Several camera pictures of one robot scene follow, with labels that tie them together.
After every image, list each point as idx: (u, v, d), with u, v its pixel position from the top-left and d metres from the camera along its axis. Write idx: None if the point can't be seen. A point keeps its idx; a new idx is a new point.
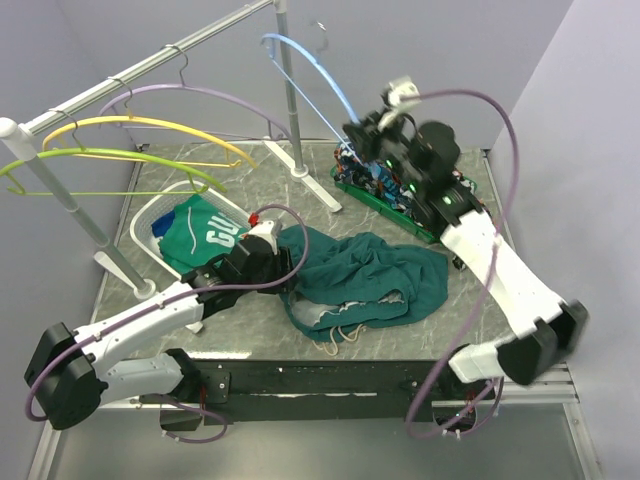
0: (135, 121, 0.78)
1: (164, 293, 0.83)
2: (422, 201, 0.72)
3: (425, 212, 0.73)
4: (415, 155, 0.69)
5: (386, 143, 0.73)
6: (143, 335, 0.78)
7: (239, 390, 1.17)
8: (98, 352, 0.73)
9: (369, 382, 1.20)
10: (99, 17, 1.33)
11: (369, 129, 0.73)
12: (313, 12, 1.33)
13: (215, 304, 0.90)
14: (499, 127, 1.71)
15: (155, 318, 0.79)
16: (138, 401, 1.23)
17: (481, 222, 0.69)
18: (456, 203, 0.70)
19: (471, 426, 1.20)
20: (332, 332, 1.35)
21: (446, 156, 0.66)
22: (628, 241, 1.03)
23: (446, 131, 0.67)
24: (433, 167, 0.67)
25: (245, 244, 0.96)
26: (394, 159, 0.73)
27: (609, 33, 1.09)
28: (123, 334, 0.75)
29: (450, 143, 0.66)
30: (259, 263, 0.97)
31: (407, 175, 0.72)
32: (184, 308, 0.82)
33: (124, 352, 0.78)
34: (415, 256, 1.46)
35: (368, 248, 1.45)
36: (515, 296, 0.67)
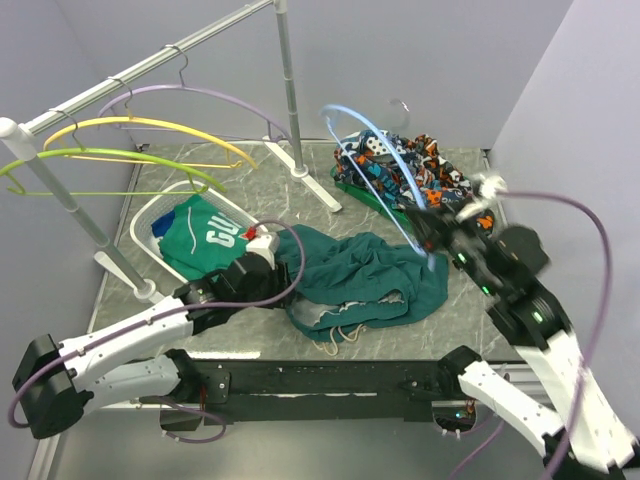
0: (135, 122, 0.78)
1: (154, 308, 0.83)
2: (504, 311, 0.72)
3: (507, 323, 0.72)
4: (497, 261, 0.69)
5: (461, 239, 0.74)
6: (129, 351, 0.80)
7: (239, 390, 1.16)
8: (80, 367, 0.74)
9: (369, 382, 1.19)
10: (99, 17, 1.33)
11: (447, 219, 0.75)
12: (313, 11, 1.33)
13: (206, 321, 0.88)
14: (499, 127, 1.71)
15: (140, 335, 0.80)
16: (137, 401, 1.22)
17: (567, 347, 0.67)
18: (545, 318, 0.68)
19: (470, 426, 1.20)
20: (333, 332, 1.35)
21: (531, 266, 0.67)
22: (627, 241, 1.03)
23: (531, 237, 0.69)
24: (517, 273, 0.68)
25: (242, 261, 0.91)
26: (466, 255, 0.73)
27: (610, 33, 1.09)
28: (107, 350, 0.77)
29: (536, 251, 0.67)
30: (256, 282, 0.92)
31: (480, 275, 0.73)
32: (172, 326, 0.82)
33: (109, 366, 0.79)
34: (414, 256, 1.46)
35: (368, 248, 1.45)
36: (591, 430, 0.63)
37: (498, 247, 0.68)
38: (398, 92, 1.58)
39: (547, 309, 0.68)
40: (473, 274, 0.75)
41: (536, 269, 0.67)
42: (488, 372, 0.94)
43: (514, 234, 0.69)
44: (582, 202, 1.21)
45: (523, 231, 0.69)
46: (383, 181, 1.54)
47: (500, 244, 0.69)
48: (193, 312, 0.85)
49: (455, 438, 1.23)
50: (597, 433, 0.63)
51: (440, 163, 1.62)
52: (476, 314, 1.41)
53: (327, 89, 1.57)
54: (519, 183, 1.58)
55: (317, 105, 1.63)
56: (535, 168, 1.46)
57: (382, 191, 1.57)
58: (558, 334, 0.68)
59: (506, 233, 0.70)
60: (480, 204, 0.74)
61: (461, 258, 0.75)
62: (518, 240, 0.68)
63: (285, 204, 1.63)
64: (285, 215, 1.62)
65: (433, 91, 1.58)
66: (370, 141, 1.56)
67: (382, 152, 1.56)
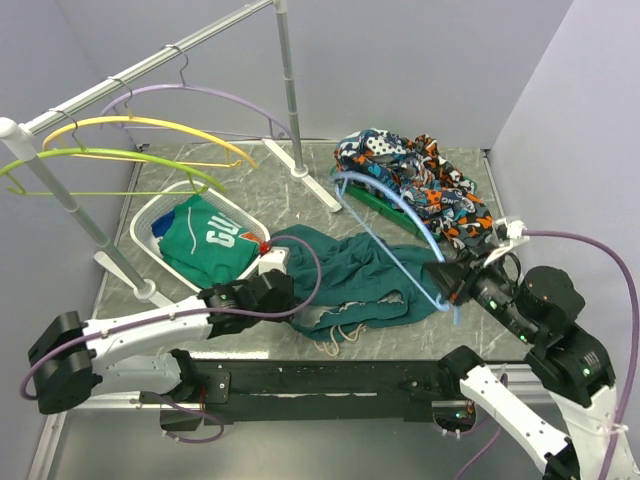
0: (135, 121, 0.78)
1: (178, 303, 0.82)
2: (542, 359, 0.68)
3: (547, 371, 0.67)
4: (529, 305, 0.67)
5: (489, 286, 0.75)
6: (148, 342, 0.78)
7: (239, 390, 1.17)
8: (100, 350, 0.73)
9: (369, 382, 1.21)
10: (98, 16, 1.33)
11: (474, 265, 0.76)
12: (312, 12, 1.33)
13: (223, 328, 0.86)
14: (499, 127, 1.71)
15: (163, 328, 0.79)
16: (138, 401, 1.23)
17: (606, 404, 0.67)
18: (592, 371, 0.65)
19: (470, 426, 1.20)
20: (333, 331, 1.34)
21: (568, 308, 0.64)
22: (627, 241, 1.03)
23: (561, 277, 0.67)
24: (550, 317, 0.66)
25: (271, 278, 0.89)
26: (497, 302, 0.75)
27: (609, 32, 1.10)
28: (129, 337, 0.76)
29: (569, 292, 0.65)
30: (278, 300, 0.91)
31: (513, 321, 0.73)
32: (192, 326, 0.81)
33: (126, 353, 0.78)
34: (415, 257, 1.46)
35: (368, 248, 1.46)
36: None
37: (529, 291, 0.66)
38: (398, 92, 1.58)
39: (596, 361, 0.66)
40: (506, 321, 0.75)
41: (573, 313, 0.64)
42: (490, 378, 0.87)
43: (543, 275, 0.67)
44: (582, 202, 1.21)
45: (552, 271, 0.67)
46: (383, 181, 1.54)
47: (528, 284, 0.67)
48: (215, 316, 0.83)
49: (456, 438, 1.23)
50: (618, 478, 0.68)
51: (440, 163, 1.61)
52: (476, 314, 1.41)
53: (327, 89, 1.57)
54: (519, 184, 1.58)
55: (317, 105, 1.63)
56: (535, 168, 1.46)
57: (382, 191, 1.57)
58: (600, 386, 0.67)
59: (534, 274, 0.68)
60: (506, 247, 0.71)
61: (493, 305, 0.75)
62: (548, 281, 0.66)
63: (285, 204, 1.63)
64: (285, 215, 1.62)
65: (433, 91, 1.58)
66: (370, 141, 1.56)
67: (382, 151, 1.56)
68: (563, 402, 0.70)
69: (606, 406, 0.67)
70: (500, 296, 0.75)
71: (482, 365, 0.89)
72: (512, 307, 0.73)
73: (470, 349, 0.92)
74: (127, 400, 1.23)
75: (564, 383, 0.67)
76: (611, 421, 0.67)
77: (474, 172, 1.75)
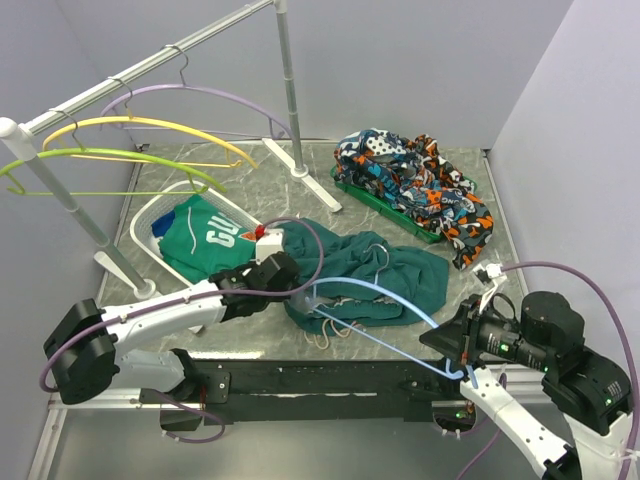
0: (135, 121, 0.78)
1: (191, 287, 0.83)
2: (557, 384, 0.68)
3: (566, 398, 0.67)
4: (532, 331, 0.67)
5: (491, 329, 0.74)
6: (165, 326, 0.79)
7: (240, 390, 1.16)
8: (121, 334, 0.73)
9: (368, 383, 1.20)
10: (98, 16, 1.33)
11: (472, 314, 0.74)
12: (313, 12, 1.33)
13: (235, 309, 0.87)
14: (499, 127, 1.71)
15: (178, 311, 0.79)
16: (138, 401, 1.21)
17: (619, 430, 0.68)
18: (614, 400, 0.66)
19: (470, 426, 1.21)
20: (325, 325, 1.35)
21: (568, 327, 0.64)
22: (628, 242, 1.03)
23: (557, 299, 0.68)
24: (554, 340, 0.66)
25: (278, 258, 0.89)
26: (506, 344, 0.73)
27: (610, 32, 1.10)
28: (147, 322, 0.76)
29: (566, 311, 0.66)
30: (287, 281, 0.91)
31: (532, 357, 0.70)
32: (208, 307, 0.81)
33: (144, 339, 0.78)
34: (414, 260, 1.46)
35: (368, 248, 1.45)
36: None
37: (527, 314, 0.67)
38: (398, 92, 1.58)
39: (617, 390, 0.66)
40: (525, 360, 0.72)
41: (575, 331, 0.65)
42: (491, 381, 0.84)
43: (537, 299, 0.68)
44: (581, 202, 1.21)
45: (547, 293, 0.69)
46: (383, 181, 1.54)
47: (526, 308, 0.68)
48: (227, 297, 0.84)
49: (456, 438, 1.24)
50: None
51: (440, 163, 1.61)
52: None
53: (327, 89, 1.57)
54: (519, 184, 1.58)
55: (317, 105, 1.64)
56: (535, 168, 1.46)
57: (382, 191, 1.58)
58: (619, 415, 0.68)
59: (531, 298, 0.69)
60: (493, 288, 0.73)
61: (505, 349, 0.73)
62: (543, 302, 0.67)
63: (285, 204, 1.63)
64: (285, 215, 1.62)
65: (433, 91, 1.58)
66: (370, 141, 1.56)
67: (382, 151, 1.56)
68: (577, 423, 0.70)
69: (622, 432, 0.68)
70: (509, 336, 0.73)
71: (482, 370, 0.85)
72: (524, 343, 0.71)
73: None
74: (128, 400, 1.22)
75: (585, 410, 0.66)
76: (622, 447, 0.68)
77: (474, 172, 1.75)
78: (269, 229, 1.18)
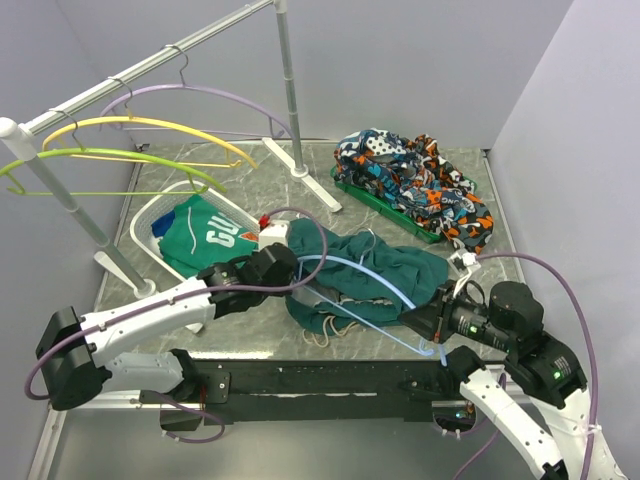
0: (136, 121, 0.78)
1: (177, 288, 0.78)
2: (516, 364, 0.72)
3: (522, 376, 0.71)
4: (496, 318, 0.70)
5: (461, 313, 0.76)
6: (149, 330, 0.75)
7: (239, 390, 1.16)
8: (100, 343, 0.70)
9: (368, 382, 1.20)
10: (98, 16, 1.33)
11: (446, 298, 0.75)
12: (313, 12, 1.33)
13: (228, 305, 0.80)
14: (499, 127, 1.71)
15: (163, 313, 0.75)
16: (138, 401, 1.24)
17: (579, 403, 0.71)
18: (562, 374, 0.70)
19: (470, 426, 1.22)
20: (325, 324, 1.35)
21: (528, 315, 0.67)
22: (627, 241, 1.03)
23: (522, 289, 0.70)
24: (517, 326, 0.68)
25: (273, 250, 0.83)
26: (475, 326, 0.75)
27: (611, 31, 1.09)
28: (128, 328, 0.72)
29: (529, 300, 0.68)
30: (283, 275, 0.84)
31: (496, 339, 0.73)
32: (195, 307, 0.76)
33: (128, 345, 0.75)
34: (409, 260, 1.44)
35: (365, 246, 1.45)
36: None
37: (494, 303, 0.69)
38: (398, 92, 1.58)
39: (565, 364, 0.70)
40: (490, 341, 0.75)
41: (534, 318, 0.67)
42: (491, 383, 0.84)
43: (504, 288, 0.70)
44: (581, 202, 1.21)
45: (514, 284, 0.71)
46: (383, 181, 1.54)
47: (493, 297, 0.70)
48: (216, 296, 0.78)
49: (456, 438, 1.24)
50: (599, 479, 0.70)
51: (440, 163, 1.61)
52: None
53: (328, 89, 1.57)
54: (519, 183, 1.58)
55: (317, 105, 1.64)
56: (535, 167, 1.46)
57: (382, 191, 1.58)
58: (573, 389, 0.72)
59: (498, 288, 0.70)
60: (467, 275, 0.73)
61: (474, 330, 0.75)
62: (509, 292, 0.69)
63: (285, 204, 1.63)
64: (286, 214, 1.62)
65: (433, 92, 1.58)
66: (370, 141, 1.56)
67: (382, 151, 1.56)
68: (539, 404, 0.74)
69: (582, 407, 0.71)
70: (477, 320, 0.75)
71: (482, 371, 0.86)
72: (491, 326, 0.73)
73: (471, 350, 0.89)
74: (128, 400, 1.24)
75: (538, 386, 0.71)
76: (585, 423, 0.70)
77: (474, 172, 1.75)
78: (273, 221, 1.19)
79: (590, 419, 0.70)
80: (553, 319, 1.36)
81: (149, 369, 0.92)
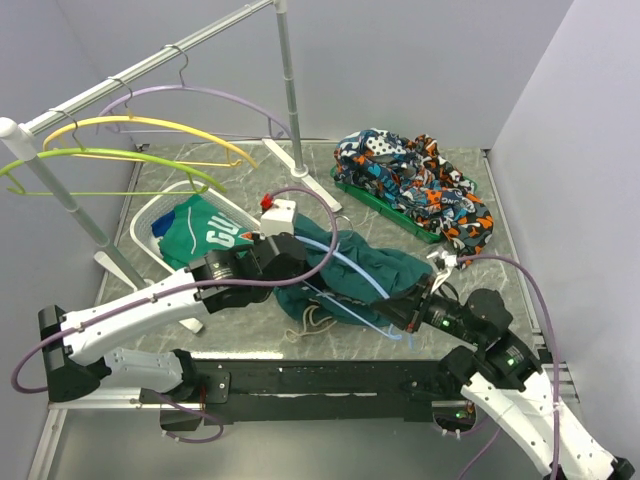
0: (136, 121, 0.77)
1: (163, 282, 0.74)
2: (482, 360, 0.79)
3: (486, 370, 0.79)
4: (470, 322, 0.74)
5: (436, 309, 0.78)
6: (131, 329, 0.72)
7: (239, 390, 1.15)
8: (77, 345, 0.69)
9: (369, 383, 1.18)
10: (98, 17, 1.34)
11: (424, 296, 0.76)
12: (314, 13, 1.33)
13: (222, 300, 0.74)
14: (498, 127, 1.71)
15: (145, 312, 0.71)
16: (138, 401, 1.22)
17: (542, 385, 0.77)
18: (516, 361, 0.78)
19: (470, 426, 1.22)
20: (306, 313, 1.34)
21: (500, 324, 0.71)
22: (627, 241, 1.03)
23: (495, 297, 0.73)
24: (488, 331, 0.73)
25: (278, 241, 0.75)
26: (447, 321, 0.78)
27: (611, 31, 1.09)
28: (106, 329, 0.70)
29: (502, 309, 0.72)
30: (286, 269, 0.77)
31: (466, 334, 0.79)
32: (179, 304, 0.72)
33: (111, 345, 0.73)
34: (391, 261, 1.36)
35: (348, 242, 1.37)
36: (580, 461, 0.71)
37: (471, 312, 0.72)
38: (397, 92, 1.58)
39: (517, 352, 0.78)
40: (460, 334, 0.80)
41: (505, 326, 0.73)
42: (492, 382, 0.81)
43: (480, 296, 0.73)
44: (581, 203, 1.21)
45: (489, 291, 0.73)
46: (383, 181, 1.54)
47: (470, 305, 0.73)
48: (204, 291, 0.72)
49: (456, 438, 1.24)
50: (579, 457, 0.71)
51: (440, 163, 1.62)
52: None
53: (328, 89, 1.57)
54: (519, 183, 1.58)
55: (317, 105, 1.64)
56: (535, 167, 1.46)
57: (382, 191, 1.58)
58: (531, 373, 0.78)
59: (474, 295, 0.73)
60: (445, 274, 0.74)
61: (446, 324, 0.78)
62: (486, 301, 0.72)
63: (286, 194, 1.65)
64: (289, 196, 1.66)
65: (433, 92, 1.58)
66: (370, 141, 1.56)
67: (382, 151, 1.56)
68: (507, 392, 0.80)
69: (544, 389, 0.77)
70: (449, 317, 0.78)
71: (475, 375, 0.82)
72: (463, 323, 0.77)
73: (472, 350, 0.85)
74: (128, 400, 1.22)
75: (499, 376, 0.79)
76: (550, 401, 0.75)
77: (474, 172, 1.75)
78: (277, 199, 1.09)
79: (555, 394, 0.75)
80: (553, 319, 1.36)
81: (148, 368, 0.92)
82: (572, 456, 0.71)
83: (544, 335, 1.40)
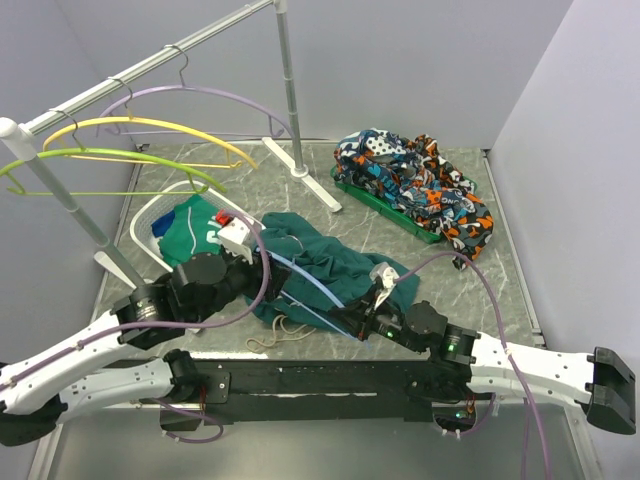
0: (135, 122, 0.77)
1: (90, 328, 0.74)
2: (440, 360, 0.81)
3: (447, 366, 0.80)
4: (412, 336, 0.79)
5: (382, 318, 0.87)
6: (64, 377, 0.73)
7: (239, 390, 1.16)
8: (9, 400, 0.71)
9: (368, 382, 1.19)
10: (98, 17, 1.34)
11: (367, 311, 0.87)
12: (314, 13, 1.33)
13: (151, 338, 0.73)
14: (498, 126, 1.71)
15: (71, 361, 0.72)
16: (137, 401, 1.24)
17: (485, 345, 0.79)
18: (459, 346, 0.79)
19: (471, 426, 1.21)
20: (276, 318, 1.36)
21: (438, 327, 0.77)
22: (628, 240, 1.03)
23: (426, 306, 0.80)
24: (431, 339, 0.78)
25: (186, 267, 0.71)
26: (394, 330, 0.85)
27: (610, 32, 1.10)
28: (36, 380, 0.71)
29: (435, 315, 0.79)
30: (208, 295, 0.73)
31: (409, 342, 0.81)
32: (105, 350, 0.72)
33: (47, 394, 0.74)
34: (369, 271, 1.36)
35: (323, 251, 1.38)
36: (558, 378, 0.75)
37: (413, 330, 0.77)
38: (397, 92, 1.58)
39: (458, 337, 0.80)
40: (404, 342, 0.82)
41: (443, 327, 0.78)
42: None
43: (414, 310, 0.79)
44: (581, 203, 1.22)
45: (419, 304, 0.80)
46: (383, 181, 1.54)
47: (412, 326, 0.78)
48: (126, 335, 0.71)
49: (456, 438, 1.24)
50: (558, 376, 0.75)
51: (440, 163, 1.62)
52: (476, 314, 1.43)
53: (328, 88, 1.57)
54: (519, 183, 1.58)
55: (318, 105, 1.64)
56: (535, 167, 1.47)
57: (382, 191, 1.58)
58: (473, 342, 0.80)
59: (411, 315, 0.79)
60: (386, 292, 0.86)
61: (391, 335, 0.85)
62: (420, 313, 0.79)
63: (286, 204, 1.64)
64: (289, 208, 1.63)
65: (433, 92, 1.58)
66: (370, 141, 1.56)
67: (382, 151, 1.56)
68: (474, 374, 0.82)
69: (491, 347, 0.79)
70: (395, 326, 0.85)
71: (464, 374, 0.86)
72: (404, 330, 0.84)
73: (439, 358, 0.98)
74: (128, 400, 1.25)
75: (457, 366, 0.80)
76: (501, 352, 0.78)
77: (474, 172, 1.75)
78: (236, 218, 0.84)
79: (500, 343, 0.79)
80: (553, 319, 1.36)
81: (119, 388, 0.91)
82: (552, 379, 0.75)
83: (544, 335, 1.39)
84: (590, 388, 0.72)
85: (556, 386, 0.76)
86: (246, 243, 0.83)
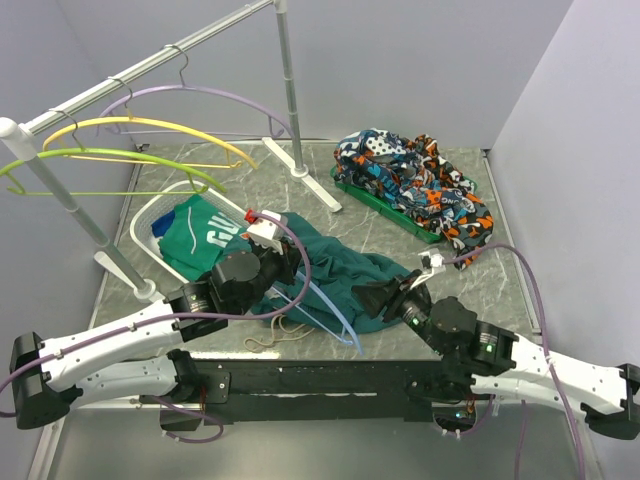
0: (135, 121, 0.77)
1: (143, 311, 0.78)
2: (467, 359, 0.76)
3: (474, 366, 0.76)
4: (437, 334, 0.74)
5: (408, 305, 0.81)
6: (111, 355, 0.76)
7: (239, 390, 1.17)
8: (55, 371, 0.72)
9: (368, 383, 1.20)
10: (98, 17, 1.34)
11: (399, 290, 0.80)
12: (313, 12, 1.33)
13: (198, 330, 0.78)
14: (498, 126, 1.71)
15: (124, 340, 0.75)
16: (138, 401, 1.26)
17: (527, 349, 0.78)
18: (492, 347, 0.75)
19: (471, 426, 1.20)
20: (274, 318, 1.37)
21: (469, 326, 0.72)
22: (627, 239, 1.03)
23: (454, 304, 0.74)
24: (458, 338, 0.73)
25: (223, 266, 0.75)
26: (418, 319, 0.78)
27: (610, 32, 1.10)
28: (85, 355, 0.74)
29: (463, 312, 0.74)
30: (246, 291, 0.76)
31: (430, 338, 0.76)
32: (157, 335, 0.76)
33: (90, 370, 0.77)
34: (367, 271, 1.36)
35: (323, 251, 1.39)
36: (594, 390, 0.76)
37: (440, 329, 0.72)
38: (397, 92, 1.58)
39: (492, 338, 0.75)
40: (427, 337, 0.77)
41: (473, 326, 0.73)
42: None
43: (441, 307, 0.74)
44: (581, 203, 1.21)
45: (446, 301, 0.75)
46: (383, 181, 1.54)
47: (439, 323, 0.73)
48: (181, 322, 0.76)
49: (456, 438, 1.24)
50: (594, 389, 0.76)
51: (440, 163, 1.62)
52: (476, 314, 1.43)
53: (328, 88, 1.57)
54: (519, 183, 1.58)
55: (318, 105, 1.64)
56: (535, 167, 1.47)
57: (382, 191, 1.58)
58: (510, 346, 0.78)
59: (437, 311, 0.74)
60: (428, 273, 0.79)
61: (415, 322, 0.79)
62: (449, 312, 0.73)
63: (285, 204, 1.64)
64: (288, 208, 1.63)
65: (433, 92, 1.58)
66: (370, 141, 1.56)
67: (382, 151, 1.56)
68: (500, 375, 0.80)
69: (530, 352, 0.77)
70: (421, 315, 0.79)
71: (475, 377, 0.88)
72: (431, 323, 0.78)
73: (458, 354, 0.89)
74: (128, 400, 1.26)
75: (488, 367, 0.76)
76: (540, 359, 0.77)
77: (474, 172, 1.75)
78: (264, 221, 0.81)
79: (540, 350, 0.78)
80: (553, 319, 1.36)
81: (126, 380, 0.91)
82: (588, 391, 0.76)
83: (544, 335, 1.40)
84: (624, 404, 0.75)
85: (588, 397, 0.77)
86: (277, 239, 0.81)
